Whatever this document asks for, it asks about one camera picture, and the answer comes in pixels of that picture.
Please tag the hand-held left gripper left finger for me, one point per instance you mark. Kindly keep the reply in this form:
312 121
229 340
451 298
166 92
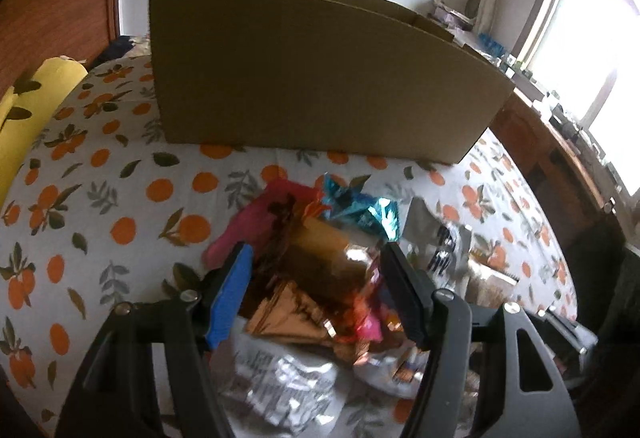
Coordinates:
231 298

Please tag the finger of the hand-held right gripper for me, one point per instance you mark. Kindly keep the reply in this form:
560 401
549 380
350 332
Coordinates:
570 330

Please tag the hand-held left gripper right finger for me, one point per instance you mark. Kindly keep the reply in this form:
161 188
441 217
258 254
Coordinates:
404 298

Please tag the copper foil snack packet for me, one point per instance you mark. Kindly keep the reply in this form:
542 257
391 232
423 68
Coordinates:
285 318

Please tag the teal snack packet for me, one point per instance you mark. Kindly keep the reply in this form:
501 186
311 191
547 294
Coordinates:
380 218

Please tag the brown snack packet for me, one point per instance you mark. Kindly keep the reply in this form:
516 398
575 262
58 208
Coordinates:
325 258

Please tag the clear packet of brown snacks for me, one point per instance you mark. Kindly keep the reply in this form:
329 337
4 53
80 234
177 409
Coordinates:
492 278

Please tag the brown cardboard box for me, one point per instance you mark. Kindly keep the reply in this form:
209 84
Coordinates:
320 82

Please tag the small pink snack packet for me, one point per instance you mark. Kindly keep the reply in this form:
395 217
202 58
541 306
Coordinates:
372 323

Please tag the white snack packet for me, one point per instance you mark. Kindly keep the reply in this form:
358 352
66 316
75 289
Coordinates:
390 373

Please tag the grey black-print snack packet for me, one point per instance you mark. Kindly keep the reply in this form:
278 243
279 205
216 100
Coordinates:
435 228

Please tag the silver printed snack packet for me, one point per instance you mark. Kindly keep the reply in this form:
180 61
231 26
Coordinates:
280 378

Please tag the orange print bedsheet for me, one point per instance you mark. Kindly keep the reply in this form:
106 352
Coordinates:
125 178

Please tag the wooden desk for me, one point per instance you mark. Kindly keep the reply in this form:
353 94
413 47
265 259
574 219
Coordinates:
540 142

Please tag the small bottles and boxes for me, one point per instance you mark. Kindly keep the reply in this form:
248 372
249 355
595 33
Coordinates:
550 107

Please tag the yellow pillow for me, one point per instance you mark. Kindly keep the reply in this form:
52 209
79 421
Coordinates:
30 117

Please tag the dark cloth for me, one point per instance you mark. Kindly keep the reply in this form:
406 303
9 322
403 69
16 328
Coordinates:
125 48

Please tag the window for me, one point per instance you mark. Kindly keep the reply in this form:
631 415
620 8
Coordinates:
585 42

